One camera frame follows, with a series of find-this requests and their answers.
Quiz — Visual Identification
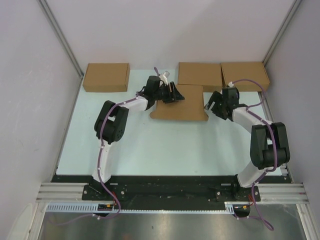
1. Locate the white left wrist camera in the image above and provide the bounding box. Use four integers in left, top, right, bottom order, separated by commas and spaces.
159, 71, 170, 85

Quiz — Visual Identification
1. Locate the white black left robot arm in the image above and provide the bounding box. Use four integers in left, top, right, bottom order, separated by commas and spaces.
92, 71, 185, 200

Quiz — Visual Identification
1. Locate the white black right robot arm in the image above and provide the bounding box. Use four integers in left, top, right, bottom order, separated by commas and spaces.
204, 87, 291, 201

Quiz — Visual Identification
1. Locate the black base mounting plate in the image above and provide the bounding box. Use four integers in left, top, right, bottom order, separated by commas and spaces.
51, 174, 292, 208

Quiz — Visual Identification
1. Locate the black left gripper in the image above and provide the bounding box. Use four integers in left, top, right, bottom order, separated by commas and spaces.
153, 82, 185, 104

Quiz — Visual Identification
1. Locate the white slotted cable duct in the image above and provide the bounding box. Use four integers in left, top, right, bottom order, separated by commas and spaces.
46, 202, 250, 215

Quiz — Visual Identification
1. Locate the aluminium corner post left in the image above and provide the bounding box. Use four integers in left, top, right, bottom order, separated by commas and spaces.
36, 0, 84, 79

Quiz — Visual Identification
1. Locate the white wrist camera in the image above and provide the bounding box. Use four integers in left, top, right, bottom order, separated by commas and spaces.
227, 81, 235, 88
159, 71, 170, 85

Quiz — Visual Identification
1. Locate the aluminium corner post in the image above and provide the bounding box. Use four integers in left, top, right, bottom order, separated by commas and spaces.
262, 0, 304, 67
36, 0, 84, 79

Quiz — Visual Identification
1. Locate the aluminium corner post right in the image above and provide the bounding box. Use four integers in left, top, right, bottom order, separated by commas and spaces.
262, 0, 304, 67

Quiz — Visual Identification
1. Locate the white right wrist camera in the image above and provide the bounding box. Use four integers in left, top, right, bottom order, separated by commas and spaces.
227, 81, 235, 88

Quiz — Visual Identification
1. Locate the cardboard box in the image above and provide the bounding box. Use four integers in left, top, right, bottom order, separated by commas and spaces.
149, 84, 209, 122
220, 61, 270, 91
178, 62, 223, 93
82, 63, 130, 93

